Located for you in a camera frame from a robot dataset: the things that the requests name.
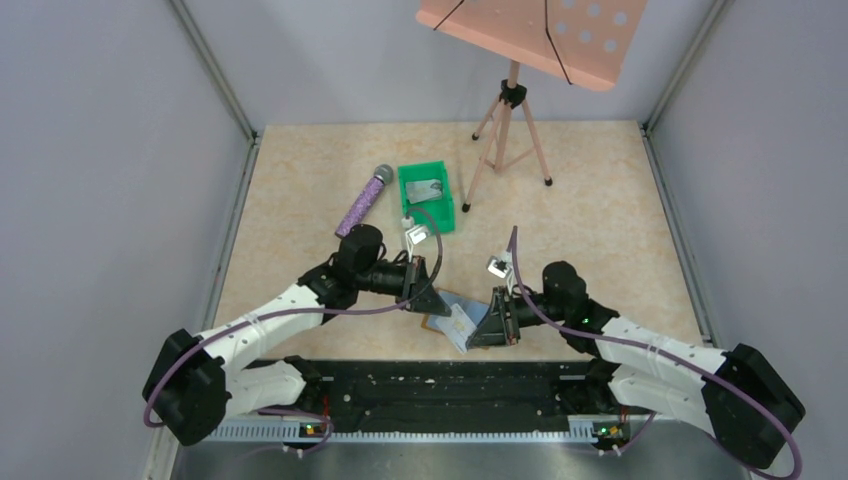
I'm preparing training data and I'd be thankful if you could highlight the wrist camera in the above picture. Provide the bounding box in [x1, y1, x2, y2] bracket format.
[400, 220, 431, 260]
[486, 256, 512, 279]

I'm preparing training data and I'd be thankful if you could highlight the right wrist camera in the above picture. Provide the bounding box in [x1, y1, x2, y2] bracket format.
[486, 256, 512, 279]

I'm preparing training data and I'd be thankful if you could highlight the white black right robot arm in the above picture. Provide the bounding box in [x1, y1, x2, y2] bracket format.
[465, 256, 806, 469]

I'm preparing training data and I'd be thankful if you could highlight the pink music stand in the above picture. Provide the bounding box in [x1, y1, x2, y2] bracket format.
[415, 0, 648, 212]

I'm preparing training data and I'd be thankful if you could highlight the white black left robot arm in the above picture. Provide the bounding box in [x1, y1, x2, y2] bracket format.
[142, 224, 451, 446]

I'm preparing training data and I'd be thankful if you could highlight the silver credit card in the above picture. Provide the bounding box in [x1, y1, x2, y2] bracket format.
[405, 178, 444, 203]

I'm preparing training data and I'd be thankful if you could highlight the yellow leather card holder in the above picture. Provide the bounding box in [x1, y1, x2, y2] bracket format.
[421, 289, 489, 336]

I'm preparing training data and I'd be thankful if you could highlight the silver VIP card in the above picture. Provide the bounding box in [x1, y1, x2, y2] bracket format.
[438, 304, 476, 353]
[406, 180, 444, 205]

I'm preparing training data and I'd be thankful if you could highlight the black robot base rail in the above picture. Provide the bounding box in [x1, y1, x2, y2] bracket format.
[158, 357, 757, 455]

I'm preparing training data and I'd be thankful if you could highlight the purple glitter microphone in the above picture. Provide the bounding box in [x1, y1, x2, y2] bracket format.
[334, 164, 394, 238]

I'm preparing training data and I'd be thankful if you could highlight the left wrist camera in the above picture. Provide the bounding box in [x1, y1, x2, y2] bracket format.
[400, 220, 431, 260]

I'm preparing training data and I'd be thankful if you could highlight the green plastic bin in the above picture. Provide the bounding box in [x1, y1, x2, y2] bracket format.
[397, 161, 456, 234]

